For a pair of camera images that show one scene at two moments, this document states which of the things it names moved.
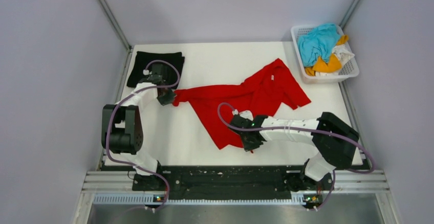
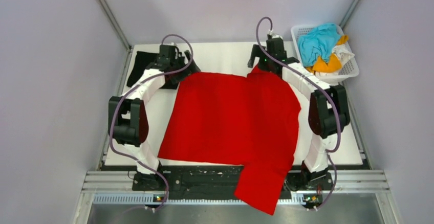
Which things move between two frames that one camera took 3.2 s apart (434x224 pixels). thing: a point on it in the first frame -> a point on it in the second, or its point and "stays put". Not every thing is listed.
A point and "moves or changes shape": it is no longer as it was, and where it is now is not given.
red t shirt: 215,105 moves or changes shape
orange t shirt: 334,65 stays put
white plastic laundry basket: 324,53 stays put
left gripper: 168,99 -> 192,69
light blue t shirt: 319,41 stays put
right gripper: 249,147 -> 256,53
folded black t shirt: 142,67 stays put
